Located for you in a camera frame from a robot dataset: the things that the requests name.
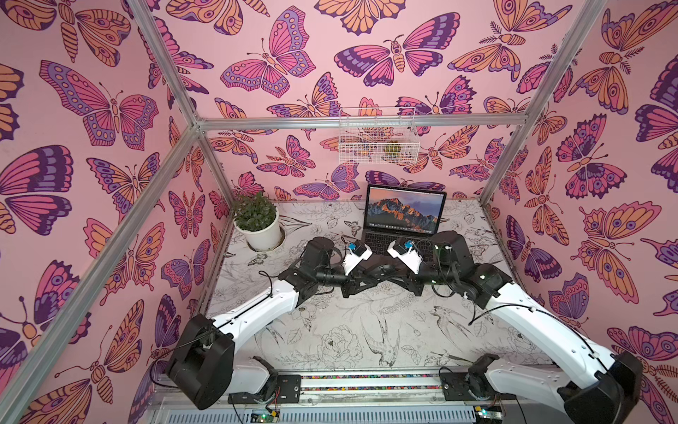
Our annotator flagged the grey laptop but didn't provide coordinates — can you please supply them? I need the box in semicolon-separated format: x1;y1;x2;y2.
362;185;447;261

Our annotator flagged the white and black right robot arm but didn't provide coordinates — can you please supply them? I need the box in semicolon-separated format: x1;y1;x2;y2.
388;231;642;423

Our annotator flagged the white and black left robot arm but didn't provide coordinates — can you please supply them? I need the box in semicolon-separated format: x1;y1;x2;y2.
165;237;397;410

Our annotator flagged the green plant in white pot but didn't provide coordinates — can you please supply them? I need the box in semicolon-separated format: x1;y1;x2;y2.
234;193;283;252

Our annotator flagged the green circuit board right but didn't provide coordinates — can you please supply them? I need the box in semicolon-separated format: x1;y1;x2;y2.
474;406;504;424

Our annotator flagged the green circuit board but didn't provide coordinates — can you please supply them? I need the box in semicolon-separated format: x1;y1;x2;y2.
249;409;280;424
474;406;504;424

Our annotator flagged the green circuit board left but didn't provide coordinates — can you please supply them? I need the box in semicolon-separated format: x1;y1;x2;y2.
249;409;280;424

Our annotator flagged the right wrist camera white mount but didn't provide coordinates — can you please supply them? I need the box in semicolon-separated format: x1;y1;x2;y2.
387;238;423;275

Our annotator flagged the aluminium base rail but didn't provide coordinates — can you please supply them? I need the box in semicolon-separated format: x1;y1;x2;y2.
147;367;578;412

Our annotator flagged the white wire wall basket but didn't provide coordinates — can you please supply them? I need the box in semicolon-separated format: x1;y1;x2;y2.
337;108;420;166

